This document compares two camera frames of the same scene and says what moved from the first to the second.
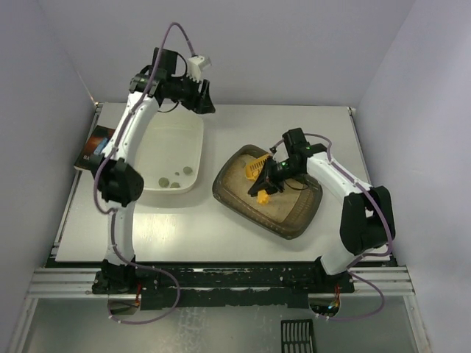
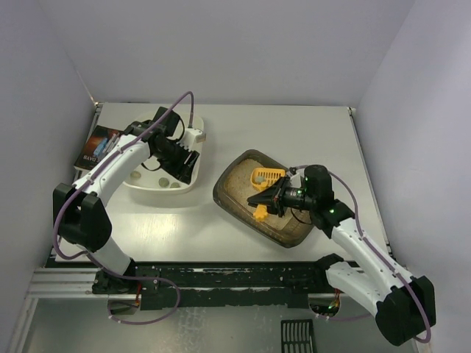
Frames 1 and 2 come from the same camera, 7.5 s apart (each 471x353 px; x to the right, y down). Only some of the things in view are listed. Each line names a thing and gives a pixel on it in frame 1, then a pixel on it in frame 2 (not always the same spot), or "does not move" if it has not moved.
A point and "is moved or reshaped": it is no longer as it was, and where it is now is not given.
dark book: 95,143 does not move
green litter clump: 163,182 does not move
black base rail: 223,285 does not move
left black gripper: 200,95 to 185,162
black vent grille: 297,336 does not move
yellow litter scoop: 252,171 is moved or reshaped
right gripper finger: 263,176 to 271,197
